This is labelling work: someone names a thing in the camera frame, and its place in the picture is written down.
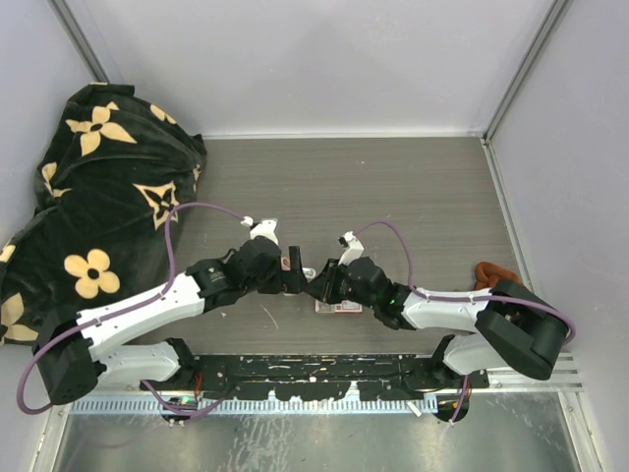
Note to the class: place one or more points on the red white staple box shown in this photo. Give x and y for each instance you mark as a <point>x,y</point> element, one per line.
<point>343,308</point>

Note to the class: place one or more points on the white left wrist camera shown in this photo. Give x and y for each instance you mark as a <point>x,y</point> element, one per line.
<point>265,228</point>

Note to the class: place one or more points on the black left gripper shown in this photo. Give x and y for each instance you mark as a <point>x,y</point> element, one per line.
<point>288,281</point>

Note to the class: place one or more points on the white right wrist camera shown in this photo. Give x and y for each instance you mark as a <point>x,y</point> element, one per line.
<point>352,248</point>

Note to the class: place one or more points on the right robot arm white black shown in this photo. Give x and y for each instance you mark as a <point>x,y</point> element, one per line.
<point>501,326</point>

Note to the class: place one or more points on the black floral blanket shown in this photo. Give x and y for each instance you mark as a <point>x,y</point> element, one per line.
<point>104,216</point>

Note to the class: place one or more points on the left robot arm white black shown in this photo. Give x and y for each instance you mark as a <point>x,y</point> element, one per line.
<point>94,348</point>

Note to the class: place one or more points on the brown cloth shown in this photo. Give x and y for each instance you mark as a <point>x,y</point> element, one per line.
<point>487,275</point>

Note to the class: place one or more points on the white slotted cable duct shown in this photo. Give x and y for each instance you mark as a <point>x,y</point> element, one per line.
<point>352,404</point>

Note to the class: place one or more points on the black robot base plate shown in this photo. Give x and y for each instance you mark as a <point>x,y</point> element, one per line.
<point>311,377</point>

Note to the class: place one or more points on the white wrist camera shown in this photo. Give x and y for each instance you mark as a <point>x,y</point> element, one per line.
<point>352,248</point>
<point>265,228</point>

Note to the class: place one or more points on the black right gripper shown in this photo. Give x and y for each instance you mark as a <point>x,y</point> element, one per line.
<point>322,287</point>

